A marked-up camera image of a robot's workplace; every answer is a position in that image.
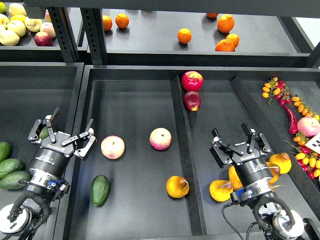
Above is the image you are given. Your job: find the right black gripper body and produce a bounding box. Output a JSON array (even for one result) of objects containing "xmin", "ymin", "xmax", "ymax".
[{"xmin": 209, "ymin": 139, "xmax": 274, "ymax": 189}]

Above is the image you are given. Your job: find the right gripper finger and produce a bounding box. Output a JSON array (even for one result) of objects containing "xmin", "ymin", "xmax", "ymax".
[
  {"xmin": 241, "ymin": 122, "xmax": 272, "ymax": 156},
  {"xmin": 211, "ymin": 128, "xmax": 244, "ymax": 155}
]

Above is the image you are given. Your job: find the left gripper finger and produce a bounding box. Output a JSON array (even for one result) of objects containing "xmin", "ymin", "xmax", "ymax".
[
  {"xmin": 27, "ymin": 107, "xmax": 60, "ymax": 144},
  {"xmin": 61, "ymin": 118, "xmax": 96, "ymax": 160}
]

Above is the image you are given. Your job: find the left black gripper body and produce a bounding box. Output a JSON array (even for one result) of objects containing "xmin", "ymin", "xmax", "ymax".
[{"xmin": 29, "ymin": 131, "xmax": 76, "ymax": 178}]

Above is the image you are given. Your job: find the dark green avocado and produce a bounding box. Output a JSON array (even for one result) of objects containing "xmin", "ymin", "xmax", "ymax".
[{"xmin": 90, "ymin": 175, "xmax": 110, "ymax": 207}]

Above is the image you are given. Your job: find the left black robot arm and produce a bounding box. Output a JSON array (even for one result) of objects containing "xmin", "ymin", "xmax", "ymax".
[{"xmin": 0, "ymin": 108, "xmax": 96, "ymax": 240}]

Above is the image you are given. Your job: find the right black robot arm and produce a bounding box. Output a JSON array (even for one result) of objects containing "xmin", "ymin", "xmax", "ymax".
[{"xmin": 210, "ymin": 122, "xmax": 320, "ymax": 240}]

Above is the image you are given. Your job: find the light green avocado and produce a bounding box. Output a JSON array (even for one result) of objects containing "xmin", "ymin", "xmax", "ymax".
[{"xmin": 39, "ymin": 126, "xmax": 49, "ymax": 140}]

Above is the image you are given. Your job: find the yellow pear behind gripper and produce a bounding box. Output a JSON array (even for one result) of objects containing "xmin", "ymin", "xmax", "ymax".
[{"xmin": 228, "ymin": 165, "xmax": 243, "ymax": 191}]

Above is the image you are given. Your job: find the yellow pear with brown top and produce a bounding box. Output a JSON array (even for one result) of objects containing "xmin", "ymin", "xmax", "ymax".
[{"xmin": 266, "ymin": 162, "xmax": 281, "ymax": 185}]

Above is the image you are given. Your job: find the green avocado far left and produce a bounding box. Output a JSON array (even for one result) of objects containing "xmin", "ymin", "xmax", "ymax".
[{"xmin": 0, "ymin": 141, "xmax": 11, "ymax": 163}]

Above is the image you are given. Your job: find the green avocado middle left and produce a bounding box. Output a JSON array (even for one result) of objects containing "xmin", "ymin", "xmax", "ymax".
[{"xmin": 0, "ymin": 158, "xmax": 24, "ymax": 179}]

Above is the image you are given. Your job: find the green avocado lower left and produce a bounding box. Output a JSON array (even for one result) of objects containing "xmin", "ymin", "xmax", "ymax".
[{"xmin": 0, "ymin": 170, "xmax": 32, "ymax": 190}]

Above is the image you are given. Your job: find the pink apple left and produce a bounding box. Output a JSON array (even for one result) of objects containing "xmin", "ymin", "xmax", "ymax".
[{"xmin": 100, "ymin": 135, "xmax": 125, "ymax": 160}]

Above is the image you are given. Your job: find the pink apple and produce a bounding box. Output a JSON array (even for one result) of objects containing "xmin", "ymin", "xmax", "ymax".
[
  {"xmin": 149, "ymin": 127, "xmax": 172, "ymax": 151},
  {"xmin": 100, "ymin": 135, "xmax": 125, "ymax": 160}
]

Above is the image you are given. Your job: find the red chili pepper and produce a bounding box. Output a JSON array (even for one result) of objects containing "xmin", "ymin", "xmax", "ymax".
[{"xmin": 283, "ymin": 105, "xmax": 298, "ymax": 134}]

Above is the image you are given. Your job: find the black left tray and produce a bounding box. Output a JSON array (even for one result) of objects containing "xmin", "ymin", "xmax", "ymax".
[{"xmin": 0, "ymin": 61, "xmax": 85, "ymax": 240}]

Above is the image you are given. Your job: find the dark red apple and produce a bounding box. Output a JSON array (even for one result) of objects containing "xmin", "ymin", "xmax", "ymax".
[{"xmin": 183, "ymin": 91, "xmax": 202, "ymax": 112}]

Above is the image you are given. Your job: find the orange red tomato bunch upper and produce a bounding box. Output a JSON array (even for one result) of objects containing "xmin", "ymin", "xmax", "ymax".
[{"xmin": 261, "ymin": 77, "xmax": 291, "ymax": 106}]

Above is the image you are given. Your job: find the pink apple centre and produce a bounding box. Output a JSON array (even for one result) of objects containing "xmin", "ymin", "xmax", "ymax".
[{"xmin": 149, "ymin": 127, "xmax": 172, "ymax": 151}]

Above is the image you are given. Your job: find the cherry tomato bunch lower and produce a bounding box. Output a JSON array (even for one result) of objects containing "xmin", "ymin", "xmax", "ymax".
[{"xmin": 286, "ymin": 131, "xmax": 320, "ymax": 180}]

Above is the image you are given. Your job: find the orange tomato vine middle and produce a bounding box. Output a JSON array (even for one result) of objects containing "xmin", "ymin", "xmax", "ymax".
[{"xmin": 291, "ymin": 95, "xmax": 320, "ymax": 122}]

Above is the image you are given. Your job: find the pink peach right bin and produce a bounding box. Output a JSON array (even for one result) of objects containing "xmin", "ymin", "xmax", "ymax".
[{"xmin": 297, "ymin": 117, "xmax": 320, "ymax": 137}]

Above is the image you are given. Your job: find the bright red apple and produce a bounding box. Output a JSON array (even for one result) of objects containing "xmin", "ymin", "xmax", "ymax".
[{"xmin": 181, "ymin": 70, "xmax": 204, "ymax": 92}]

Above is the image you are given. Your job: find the white marker card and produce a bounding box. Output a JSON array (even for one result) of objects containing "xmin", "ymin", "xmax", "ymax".
[{"xmin": 305, "ymin": 133, "xmax": 320, "ymax": 154}]

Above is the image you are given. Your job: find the black large divided tray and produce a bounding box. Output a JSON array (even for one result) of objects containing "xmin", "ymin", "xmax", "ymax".
[{"xmin": 65, "ymin": 65, "xmax": 320, "ymax": 240}]

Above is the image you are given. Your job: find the orange front right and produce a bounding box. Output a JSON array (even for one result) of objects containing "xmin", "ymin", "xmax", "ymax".
[{"xmin": 215, "ymin": 39, "xmax": 235, "ymax": 52}]

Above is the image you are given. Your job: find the orange right small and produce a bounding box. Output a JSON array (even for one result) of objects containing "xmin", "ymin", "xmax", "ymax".
[{"xmin": 226, "ymin": 33, "xmax": 240, "ymax": 48}]

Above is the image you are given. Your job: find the red apple on shelf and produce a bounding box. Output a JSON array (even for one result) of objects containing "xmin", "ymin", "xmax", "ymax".
[{"xmin": 34, "ymin": 31, "xmax": 53, "ymax": 47}]

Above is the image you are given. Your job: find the orange centre shelf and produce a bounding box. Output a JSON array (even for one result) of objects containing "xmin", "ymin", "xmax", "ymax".
[{"xmin": 177, "ymin": 28, "xmax": 192, "ymax": 44}]

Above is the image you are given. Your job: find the pink peach on shelf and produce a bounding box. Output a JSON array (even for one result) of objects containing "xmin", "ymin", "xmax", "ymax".
[{"xmin": 40, "ymin": 22, "xmax": 56, "ymax": 39}]

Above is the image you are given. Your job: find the pale yellow apple middle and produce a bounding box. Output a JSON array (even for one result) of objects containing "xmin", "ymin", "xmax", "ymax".
[{"xmin": 6, "ymin": 20, "xmax": 27, "ymax": 37}]

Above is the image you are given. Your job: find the pale yellow apple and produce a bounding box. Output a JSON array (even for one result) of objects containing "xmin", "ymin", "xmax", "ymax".
[
  {"xmin": 6, "ymin": 20, "xmax": 27, "ymax": 37},
  {"xmin": 24, "ymin": 16, "xmax": 43, "ymax": 33}
]

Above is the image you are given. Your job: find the pale yellow apple right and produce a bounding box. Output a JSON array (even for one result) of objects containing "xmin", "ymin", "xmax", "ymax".
[{"xmin": 24, "ymin": 16, "xmax": 43, "ymax": 33}]

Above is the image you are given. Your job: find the large orange top right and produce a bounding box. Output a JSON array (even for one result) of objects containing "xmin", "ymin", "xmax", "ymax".
[{"xmin": 217, "ymin": 14, "xmax": 235, "ymax": 33}]

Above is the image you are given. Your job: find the orange left edge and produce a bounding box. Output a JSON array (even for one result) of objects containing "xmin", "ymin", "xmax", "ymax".
[{"xmin": 102, "ymin": 15, "xmax": 113, "ymax": 31}]

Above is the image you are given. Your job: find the yellow lemon on shelf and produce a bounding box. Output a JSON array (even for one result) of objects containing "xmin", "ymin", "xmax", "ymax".
[{"xmin": 10, "ymin": 14, "xmax": 26, "ymax": 23}]

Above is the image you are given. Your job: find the black shelf upright post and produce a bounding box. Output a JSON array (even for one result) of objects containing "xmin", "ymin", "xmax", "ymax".
[{"xmin": 80, "ymin": 7, "xmax": 108, "ymax": 65}]

